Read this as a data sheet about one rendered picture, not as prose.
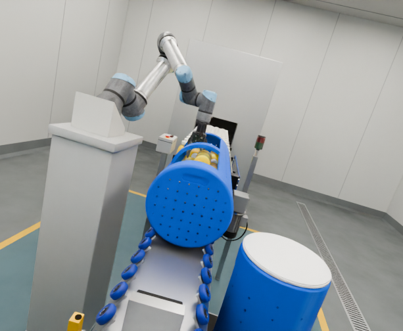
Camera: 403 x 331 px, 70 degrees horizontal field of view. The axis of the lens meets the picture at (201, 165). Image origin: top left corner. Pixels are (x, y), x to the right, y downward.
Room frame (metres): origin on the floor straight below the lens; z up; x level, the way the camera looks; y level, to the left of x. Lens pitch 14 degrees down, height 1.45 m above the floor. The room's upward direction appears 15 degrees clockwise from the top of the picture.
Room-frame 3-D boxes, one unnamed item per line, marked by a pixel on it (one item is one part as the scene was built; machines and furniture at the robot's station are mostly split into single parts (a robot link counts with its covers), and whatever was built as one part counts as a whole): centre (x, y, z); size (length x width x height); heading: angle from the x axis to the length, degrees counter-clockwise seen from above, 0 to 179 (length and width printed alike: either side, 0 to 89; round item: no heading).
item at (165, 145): (1.98, 0.27, 1.05); 0.20 x 0.10 x 0.10; 179
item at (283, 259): (0.82, -0.33, 1.03); 0.28 x 0.28 x 0.01
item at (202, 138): (1.47, 0.05, 1.25); 0.09 x 0.08 x 0.12; 179
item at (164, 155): (1.98, 0.27, 0.50); 0.04 x 0.04 x 1.00; 89
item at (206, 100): (1.48, 0.05, 1.41); 0.09 x 0.08 x 0.11; 65
